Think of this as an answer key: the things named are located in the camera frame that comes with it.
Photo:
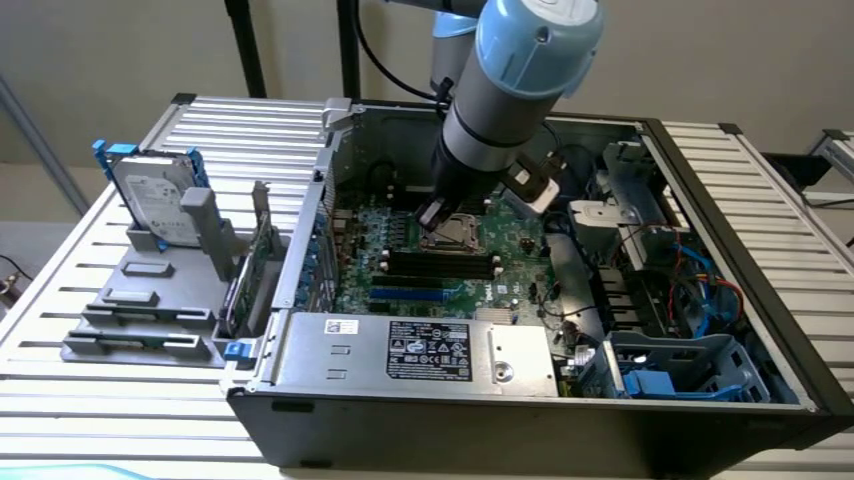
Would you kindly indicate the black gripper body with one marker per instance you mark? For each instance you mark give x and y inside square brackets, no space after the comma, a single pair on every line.
[464,182]

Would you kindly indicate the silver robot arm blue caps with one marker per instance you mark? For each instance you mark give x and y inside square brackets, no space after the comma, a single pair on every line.
[514,85]

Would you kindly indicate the metal CPU socket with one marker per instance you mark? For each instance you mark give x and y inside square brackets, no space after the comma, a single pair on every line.
[461,237]

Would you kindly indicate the black expansion slot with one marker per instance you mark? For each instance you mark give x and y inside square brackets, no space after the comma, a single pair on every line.
[408,282]

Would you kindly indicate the blue expansion slot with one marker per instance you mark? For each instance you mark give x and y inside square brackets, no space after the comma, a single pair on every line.
[408,295]

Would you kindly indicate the black RAM slots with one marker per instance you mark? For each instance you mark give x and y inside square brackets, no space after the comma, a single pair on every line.
[441,263]

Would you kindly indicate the green motherboard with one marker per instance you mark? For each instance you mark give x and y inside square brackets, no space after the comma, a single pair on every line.
[514,240]

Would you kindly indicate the silver chipset heatsink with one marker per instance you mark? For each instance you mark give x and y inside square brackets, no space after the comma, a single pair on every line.
[498,316]

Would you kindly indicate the metal drive cage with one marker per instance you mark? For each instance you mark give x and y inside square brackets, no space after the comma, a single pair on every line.
[621,190]

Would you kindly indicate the green graphics card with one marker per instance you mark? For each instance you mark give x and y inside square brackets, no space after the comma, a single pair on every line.
[257,265]

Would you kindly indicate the silver power supply unit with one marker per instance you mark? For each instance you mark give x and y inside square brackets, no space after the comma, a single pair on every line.
[374,360]

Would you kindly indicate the black stand pole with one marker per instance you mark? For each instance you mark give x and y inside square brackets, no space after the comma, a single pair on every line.
[247,50]
[349,50]

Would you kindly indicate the blue plastic disk carrier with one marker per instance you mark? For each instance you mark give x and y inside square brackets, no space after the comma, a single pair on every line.
[198,170]

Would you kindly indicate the blue case latch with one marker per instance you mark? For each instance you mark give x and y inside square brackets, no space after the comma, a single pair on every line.
[238,349]

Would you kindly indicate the silver hard disk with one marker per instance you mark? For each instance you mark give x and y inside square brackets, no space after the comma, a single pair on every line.
[157,200]

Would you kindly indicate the black open PC case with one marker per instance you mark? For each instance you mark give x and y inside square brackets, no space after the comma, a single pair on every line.
[508,430]

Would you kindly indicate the grey parts rack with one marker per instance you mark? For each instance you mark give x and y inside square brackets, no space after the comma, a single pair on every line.
[143,300]

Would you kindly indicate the grey blue disk bay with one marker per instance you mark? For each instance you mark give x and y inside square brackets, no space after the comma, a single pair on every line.
[694,370]

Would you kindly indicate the teal plastic object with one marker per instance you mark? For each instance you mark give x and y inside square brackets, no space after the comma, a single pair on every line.
[61,471]

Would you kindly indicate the white black wrist camera box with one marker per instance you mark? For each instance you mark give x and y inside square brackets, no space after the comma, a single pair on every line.
[534,187]

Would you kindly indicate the grey fan air duct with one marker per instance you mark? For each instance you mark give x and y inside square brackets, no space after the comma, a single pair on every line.
[574,280]

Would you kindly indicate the grey metal frame post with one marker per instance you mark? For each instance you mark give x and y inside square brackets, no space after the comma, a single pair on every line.
[37,145]

